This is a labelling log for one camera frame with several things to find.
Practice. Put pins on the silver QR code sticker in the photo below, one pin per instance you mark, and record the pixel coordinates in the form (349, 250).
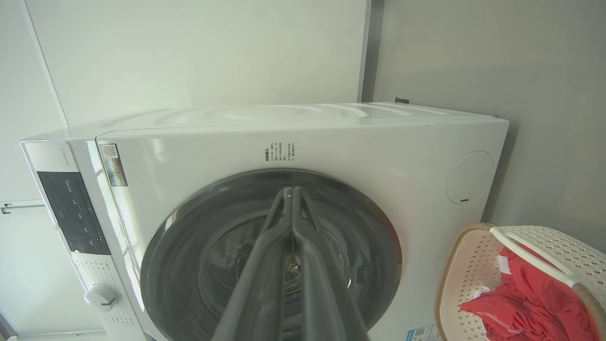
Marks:
(113, 166)

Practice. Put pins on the round white filter cover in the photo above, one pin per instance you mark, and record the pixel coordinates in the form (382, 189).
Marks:
(470, 177)

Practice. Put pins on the grey wall bar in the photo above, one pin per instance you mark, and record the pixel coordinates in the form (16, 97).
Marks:
(21, 206)

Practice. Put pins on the white front-load washing machine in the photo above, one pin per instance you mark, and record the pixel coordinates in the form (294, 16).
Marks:
(378, 142)

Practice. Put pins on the small dark floor bracket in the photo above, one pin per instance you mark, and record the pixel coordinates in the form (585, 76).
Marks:
(402, 100)

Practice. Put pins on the white washer control knob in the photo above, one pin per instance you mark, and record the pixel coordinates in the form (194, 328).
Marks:
(102, 297)

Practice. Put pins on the red and white garment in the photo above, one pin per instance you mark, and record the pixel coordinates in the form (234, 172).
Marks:
(535, 298)

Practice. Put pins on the round black glass washer door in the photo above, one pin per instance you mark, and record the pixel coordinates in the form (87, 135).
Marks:
(189, 265)

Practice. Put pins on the blue energy label sticker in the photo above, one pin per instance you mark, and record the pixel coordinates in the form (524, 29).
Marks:
(423, 333)

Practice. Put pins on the cream perforated plastic laundry basket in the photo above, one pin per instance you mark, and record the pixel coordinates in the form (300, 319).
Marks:
(468, 279)

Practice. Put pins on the black washer control panel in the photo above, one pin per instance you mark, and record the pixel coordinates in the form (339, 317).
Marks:
(73, 213)

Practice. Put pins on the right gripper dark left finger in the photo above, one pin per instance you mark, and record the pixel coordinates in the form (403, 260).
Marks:
(258, 293)

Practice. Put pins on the small printed text label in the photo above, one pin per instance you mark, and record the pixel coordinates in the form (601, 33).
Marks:
(280, 151)

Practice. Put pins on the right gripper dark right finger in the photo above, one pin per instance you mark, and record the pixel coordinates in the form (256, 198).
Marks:
(324, 298)

